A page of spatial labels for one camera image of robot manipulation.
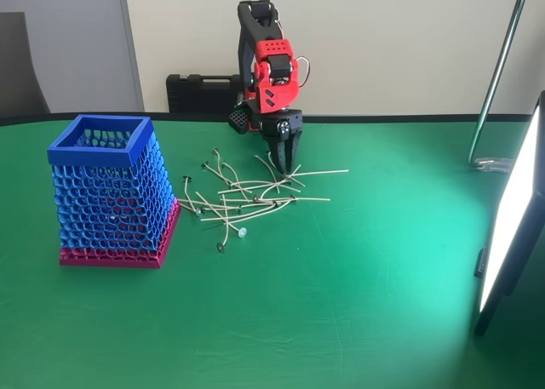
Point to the candle wick with metal tab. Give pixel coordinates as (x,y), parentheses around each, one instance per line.
(262,161)
(328,172)
(187,203)
(204,164)
(238,189)
(198,211)
(242,232)
(293,197)
(232,178)
(315,199)
(220,247)
(264,182)
(215,150)
(274,203)
(272,185)
(300,183)
(186,178)

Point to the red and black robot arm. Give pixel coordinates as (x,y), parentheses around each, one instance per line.
(277,95)

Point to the blue and magenta lattice basket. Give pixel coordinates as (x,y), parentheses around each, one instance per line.
(110,201)

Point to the black plastic tool case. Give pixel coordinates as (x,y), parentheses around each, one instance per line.
(200,91)

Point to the green cloth with black rim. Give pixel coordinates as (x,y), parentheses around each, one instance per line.
(298,299)

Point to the metal stand pole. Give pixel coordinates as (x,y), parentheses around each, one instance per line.
(501,57)

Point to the bright LED light panel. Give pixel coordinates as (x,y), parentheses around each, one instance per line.
(511,219)

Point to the dark grey chair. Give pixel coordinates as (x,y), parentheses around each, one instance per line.
(17,65)

